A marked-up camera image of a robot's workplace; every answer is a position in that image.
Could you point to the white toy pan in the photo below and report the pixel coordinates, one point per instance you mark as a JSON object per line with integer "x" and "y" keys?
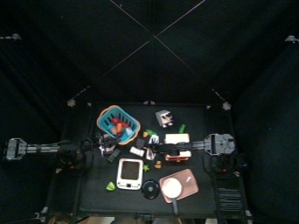
{"x": 170, "y": 188}

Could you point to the green toy star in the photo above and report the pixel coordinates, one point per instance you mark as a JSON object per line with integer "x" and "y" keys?
{"x": 145, "y": 167}

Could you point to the purple toy eggplant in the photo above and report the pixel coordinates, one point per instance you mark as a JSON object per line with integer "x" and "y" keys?
{"x": 120, "y": 134}

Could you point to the green toy lime wedge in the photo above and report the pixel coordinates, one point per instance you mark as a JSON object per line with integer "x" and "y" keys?
{"x": 110, "y": 186}

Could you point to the metal frame clamp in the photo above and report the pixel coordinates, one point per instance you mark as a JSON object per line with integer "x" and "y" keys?
{"x": 225, "y": 105}
{"x": 14, "y": 37}
{"x": 291, "y": 38}
{"x": 70, "y": 102}

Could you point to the white and wood toy toaster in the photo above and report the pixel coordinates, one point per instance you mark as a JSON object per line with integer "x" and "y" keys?
{"x": 176, "y": 137}

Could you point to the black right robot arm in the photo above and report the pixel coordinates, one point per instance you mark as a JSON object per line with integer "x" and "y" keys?
{"x": 201, "y": 145}

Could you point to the small white toy packet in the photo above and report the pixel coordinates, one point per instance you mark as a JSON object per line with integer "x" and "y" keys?
{"x": 136, "y": 151}

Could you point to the small white box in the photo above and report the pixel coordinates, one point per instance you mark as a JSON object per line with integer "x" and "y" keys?
{"x": 162, "y": 118}

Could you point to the teal basket with orange rim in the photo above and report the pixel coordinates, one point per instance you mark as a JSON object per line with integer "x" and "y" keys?
{"x": 104, "y": 122}

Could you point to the orange toy with green leaves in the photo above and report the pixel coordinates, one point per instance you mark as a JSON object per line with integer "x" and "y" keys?
{"x": 148, "y": 133}

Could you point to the light blue toy piece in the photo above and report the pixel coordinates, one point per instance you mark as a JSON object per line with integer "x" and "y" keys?
{"x": 128, "y": 131}

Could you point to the pink cutting board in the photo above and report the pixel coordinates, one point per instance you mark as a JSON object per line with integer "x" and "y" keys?
{"x": 188, "y": 186}

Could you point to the white toy kitchen scale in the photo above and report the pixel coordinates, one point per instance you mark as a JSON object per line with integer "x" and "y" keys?
{"x": 129, "y": 172}

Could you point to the small orange toy figure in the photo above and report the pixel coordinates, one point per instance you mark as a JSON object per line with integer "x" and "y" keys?
{"x": 157, "y": 165}

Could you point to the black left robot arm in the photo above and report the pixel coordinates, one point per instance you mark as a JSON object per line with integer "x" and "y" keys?
{"x": 38, "y": 148}

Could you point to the orange toy carrot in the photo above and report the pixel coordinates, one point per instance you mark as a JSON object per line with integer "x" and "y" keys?
{"x": 118, "y": 127}

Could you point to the red toy fruit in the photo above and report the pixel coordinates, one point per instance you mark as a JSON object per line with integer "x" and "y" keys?
{"x": 114, "y": 120}

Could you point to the black round disc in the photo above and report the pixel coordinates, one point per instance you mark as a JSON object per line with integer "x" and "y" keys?
{"x": 150, "y": 189}

